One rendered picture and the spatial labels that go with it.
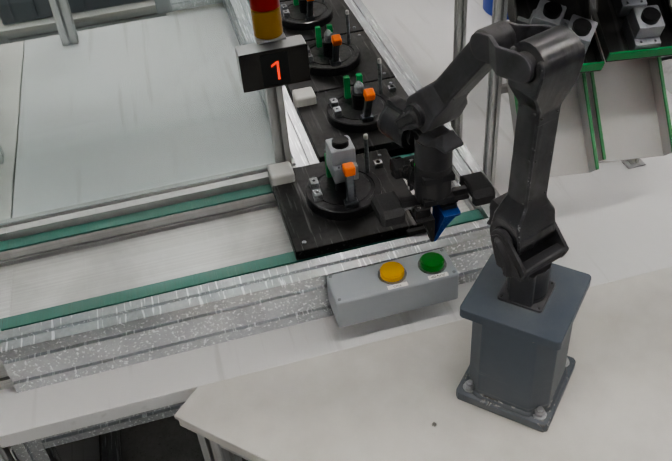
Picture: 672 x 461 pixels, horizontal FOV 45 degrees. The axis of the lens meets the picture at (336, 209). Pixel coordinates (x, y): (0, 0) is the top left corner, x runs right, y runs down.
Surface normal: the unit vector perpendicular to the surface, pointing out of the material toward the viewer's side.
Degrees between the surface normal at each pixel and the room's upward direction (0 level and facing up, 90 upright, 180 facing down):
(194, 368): 0
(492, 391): 90
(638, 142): 45
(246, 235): 0
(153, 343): 90
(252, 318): 90
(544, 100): 102
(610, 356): 0
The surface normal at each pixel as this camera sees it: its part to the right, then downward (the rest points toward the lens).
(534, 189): 0.57, 0.51
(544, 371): 0.26, 0.60
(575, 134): 0.02, -0.11
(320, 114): -0.07, -0.77
